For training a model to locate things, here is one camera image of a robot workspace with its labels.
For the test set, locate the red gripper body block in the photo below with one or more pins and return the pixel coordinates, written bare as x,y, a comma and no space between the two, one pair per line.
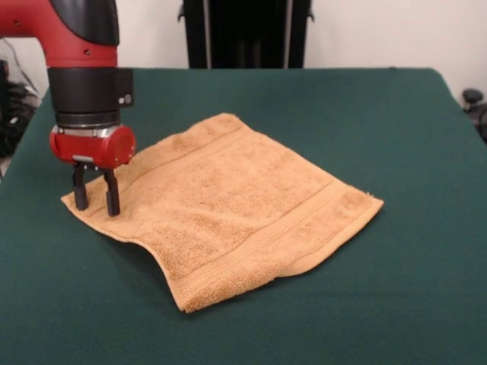
99,148

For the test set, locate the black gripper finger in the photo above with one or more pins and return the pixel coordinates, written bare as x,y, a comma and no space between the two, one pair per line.
80,188
112,194

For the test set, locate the tan terry towel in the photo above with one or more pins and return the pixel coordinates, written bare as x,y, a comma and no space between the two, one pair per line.
236,213

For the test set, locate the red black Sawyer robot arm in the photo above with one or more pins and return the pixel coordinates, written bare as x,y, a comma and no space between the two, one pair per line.
76,45

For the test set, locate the dark green table cloth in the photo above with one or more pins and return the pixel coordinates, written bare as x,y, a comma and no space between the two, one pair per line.
380,285

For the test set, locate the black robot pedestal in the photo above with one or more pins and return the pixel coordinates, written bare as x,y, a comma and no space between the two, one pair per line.
247,34

